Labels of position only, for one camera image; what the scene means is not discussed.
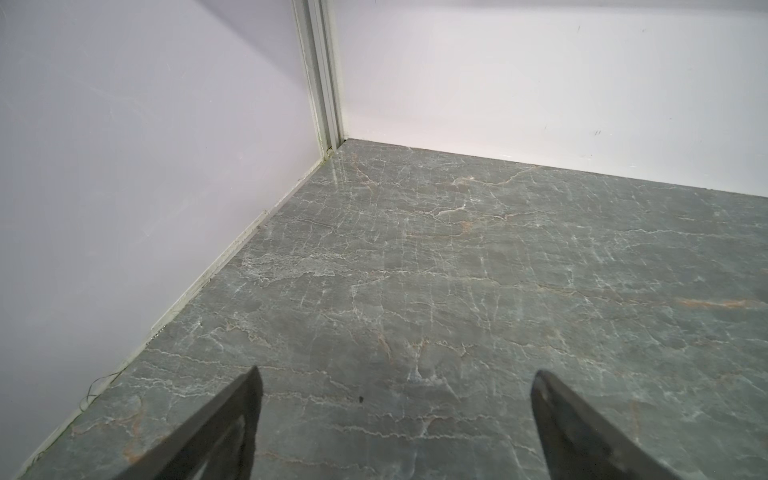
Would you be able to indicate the aluminium corner frame post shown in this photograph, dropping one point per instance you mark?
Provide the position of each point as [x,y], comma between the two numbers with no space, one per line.
[314,25]

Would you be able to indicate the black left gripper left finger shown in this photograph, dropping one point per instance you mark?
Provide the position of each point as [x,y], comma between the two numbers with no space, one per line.
[216,442]

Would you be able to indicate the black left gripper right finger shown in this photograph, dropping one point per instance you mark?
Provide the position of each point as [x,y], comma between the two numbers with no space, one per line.
[579,443]

